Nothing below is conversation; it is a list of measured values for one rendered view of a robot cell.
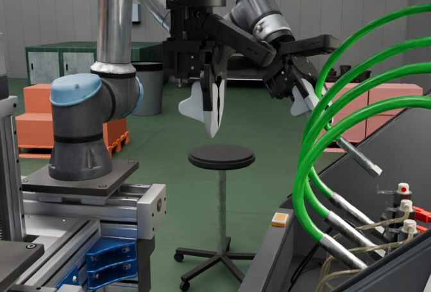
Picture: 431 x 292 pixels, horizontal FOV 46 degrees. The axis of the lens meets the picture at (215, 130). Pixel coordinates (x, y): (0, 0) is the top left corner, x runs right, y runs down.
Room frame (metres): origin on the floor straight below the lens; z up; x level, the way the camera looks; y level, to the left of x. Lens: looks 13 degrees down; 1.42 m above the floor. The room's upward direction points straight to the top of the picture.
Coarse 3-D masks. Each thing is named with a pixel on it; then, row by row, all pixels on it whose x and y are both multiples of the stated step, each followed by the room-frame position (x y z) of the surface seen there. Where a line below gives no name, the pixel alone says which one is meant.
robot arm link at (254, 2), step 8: (240, 0) 1.12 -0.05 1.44; (248, 0) 1.10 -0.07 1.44; (256, 0) 1.09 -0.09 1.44; (264, 0) 1.09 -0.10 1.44; (272, 0) 1.10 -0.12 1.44; (240, 8) 1.11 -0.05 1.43; (248, 8) 1.09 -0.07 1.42; (256, 8) 1.08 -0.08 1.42; (264, 8) 1.07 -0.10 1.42; (272, 8) 1.07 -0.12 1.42; (240, 16) 1.10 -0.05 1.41; (248, 16) 1.09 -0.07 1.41; (256, 16) 1.07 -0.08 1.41; (264, 16) 1.06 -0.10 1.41; (240, 24) 1.10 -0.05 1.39; (248, 24) 1.09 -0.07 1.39; (248, 32) 1.11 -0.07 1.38
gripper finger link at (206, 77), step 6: (210, 60) 0.74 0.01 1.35; (204, 66) 0.72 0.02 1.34; (210, 66) 0.72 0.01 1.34; (204, 72) 0.72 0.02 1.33; (210, 72) 0.72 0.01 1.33; (204, 78) 0.72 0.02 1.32; (210, 78) 0.72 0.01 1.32; (204, 84) 0.72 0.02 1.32; (210, 84) 0.72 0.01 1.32; (204, 90) 0.73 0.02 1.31; (210, 90) 0.72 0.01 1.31; (204, 96) 0.73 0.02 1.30; (210, 96) 0.72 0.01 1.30; (204, 102) 0.74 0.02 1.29; (210, 102) 0.73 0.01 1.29; (204, 108) 0.74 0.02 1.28; (210, 108) 0.73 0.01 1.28
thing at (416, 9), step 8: (408, 8) 0.86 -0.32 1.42; (416, 8) 0.85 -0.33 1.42; (424, 8) 0.84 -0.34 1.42; (384, 16) 0.88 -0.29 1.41; (392, 16) 0.87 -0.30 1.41; (400, 16) 0.86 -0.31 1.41; (368, 24) 0.89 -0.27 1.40; (376, 24) 0.88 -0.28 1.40; (360, 32) 0.90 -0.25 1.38; (368, 32) 0.90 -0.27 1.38; (344, 40) 0.92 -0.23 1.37; (352, 40) 0.91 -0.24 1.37; (344, 48) 0.92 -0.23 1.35; (336, 56) 0.92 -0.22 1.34; (328, 64) 0.93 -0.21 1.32; (320, 72) 0.94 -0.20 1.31; (320, 80) 0.94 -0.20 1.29; (320, 88) 0.94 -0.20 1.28; (320, 96) 0.94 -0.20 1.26; (328, 128) 0.93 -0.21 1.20
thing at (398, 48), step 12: (396, 48) 0.72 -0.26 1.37; (408, 48) 0.72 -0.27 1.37; (372, 60) 0.73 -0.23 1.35; (348, 72) 0.74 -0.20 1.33; (360, 72) 0.74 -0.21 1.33; (336, 84) 0.75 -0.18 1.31; (324, 96) 0.75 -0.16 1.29; (324, 108) 0.75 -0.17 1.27; (312, 120) 0.75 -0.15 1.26; (312, 168) 0.76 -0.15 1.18; (312, 180) 0.75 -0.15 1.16; (324, 192) 0.75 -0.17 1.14; (336, 204) 0.74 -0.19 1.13; (348, 204) 0.74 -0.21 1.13; (348, 216) 0.74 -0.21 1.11; (360, 216) 0.73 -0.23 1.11; (372, 228) 0.72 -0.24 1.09
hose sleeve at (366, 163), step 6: (342, 138) 0.91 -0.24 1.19; (342, 144) 0.91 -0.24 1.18; (348, 144) 0.90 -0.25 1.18; (348, 150) 0.90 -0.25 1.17; (354, 150) 0.90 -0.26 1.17; (354, 156) 0.89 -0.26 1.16; (360, 156) 0.89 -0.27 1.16; (360, 162) 0.89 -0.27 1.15; (366, 162) 0.88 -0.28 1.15; (372, 162) 0.89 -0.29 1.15; (366, 168) 0.88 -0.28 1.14
